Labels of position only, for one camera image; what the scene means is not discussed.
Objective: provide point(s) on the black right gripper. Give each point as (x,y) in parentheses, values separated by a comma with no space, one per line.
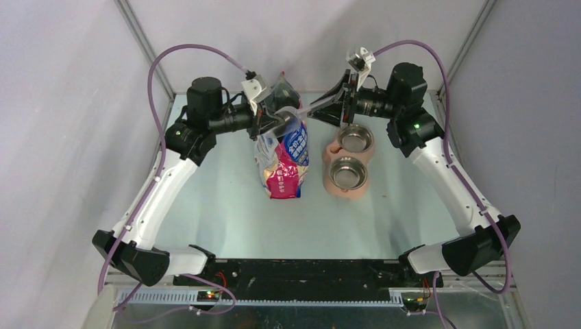
(347,105)

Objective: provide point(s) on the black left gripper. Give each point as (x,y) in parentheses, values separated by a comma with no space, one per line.
(264,121)

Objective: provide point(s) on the clear plastic scoop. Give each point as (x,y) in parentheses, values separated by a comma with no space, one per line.
(297,113)

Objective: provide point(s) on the pet food bag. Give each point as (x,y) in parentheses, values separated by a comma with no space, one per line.
(283,162)

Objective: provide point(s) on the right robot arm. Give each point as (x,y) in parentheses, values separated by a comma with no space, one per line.
(484,233)

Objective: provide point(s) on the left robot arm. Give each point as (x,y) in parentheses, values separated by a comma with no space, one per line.
(129,246)

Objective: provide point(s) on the far steel bowl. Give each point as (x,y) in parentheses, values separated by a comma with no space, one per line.
(355,138)

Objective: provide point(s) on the steel bowl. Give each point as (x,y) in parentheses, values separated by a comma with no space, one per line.
(348,173)
(355,138)

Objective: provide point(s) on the pink double bowl stand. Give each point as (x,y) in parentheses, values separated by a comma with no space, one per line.
(334,151)

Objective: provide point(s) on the near steel bowl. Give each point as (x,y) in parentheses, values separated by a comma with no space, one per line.
(348,173)

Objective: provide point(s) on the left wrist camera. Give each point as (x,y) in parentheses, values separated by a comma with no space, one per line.
(255,89)

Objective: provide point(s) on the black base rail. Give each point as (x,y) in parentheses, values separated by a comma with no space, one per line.
(308,280)

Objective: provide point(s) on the aluminium frame front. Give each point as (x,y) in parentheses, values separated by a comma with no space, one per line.
(177,290)

